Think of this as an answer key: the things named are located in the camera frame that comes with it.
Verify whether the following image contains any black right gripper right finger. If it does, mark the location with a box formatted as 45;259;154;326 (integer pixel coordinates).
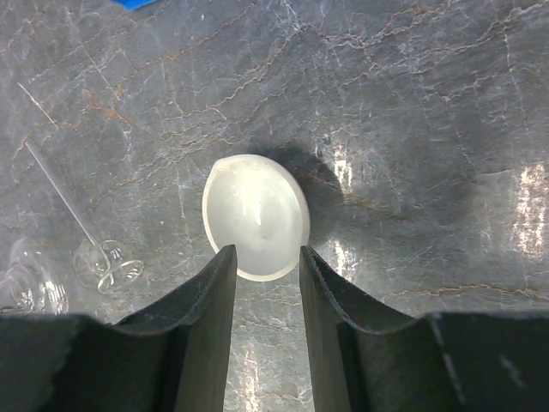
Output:
299;246;419;411

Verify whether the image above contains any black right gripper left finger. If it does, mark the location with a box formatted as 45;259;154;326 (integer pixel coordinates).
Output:
118;245;238;411

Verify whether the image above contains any clear glass flask stopper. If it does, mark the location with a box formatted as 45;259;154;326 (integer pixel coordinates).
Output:
72;239;145;294

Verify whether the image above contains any white ceramic evaporating dish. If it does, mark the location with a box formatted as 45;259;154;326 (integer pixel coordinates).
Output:
202;154;311;282

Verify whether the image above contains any clear glass flask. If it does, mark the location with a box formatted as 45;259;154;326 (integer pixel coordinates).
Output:
1;237;69;315

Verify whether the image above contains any blue plastic compartment bin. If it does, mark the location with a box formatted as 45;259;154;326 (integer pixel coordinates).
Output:
113;0;158;11

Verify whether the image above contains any clear glass stirring rod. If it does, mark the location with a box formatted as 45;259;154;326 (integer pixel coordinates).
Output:
25;139;100;247

